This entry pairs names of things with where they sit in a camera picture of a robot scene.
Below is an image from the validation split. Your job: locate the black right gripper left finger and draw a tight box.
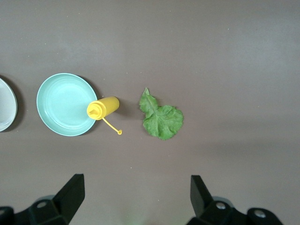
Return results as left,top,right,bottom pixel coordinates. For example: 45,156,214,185
0,173,85,225

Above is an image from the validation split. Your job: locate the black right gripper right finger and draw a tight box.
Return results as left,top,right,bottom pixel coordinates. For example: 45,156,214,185
186,175,284,225

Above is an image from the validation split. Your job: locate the green lettuce leaf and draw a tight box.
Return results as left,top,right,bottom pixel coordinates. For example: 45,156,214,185
139,87,184,141

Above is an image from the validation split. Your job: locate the yellow mustard squeeze bottle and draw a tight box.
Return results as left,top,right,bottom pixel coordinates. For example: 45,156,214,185
86,96,123,136

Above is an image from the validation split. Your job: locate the mint green plate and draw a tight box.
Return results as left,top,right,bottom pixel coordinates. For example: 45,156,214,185
36,73,98,137

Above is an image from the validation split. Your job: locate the beige plate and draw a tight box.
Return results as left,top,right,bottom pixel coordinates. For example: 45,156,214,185
0,77,18,132

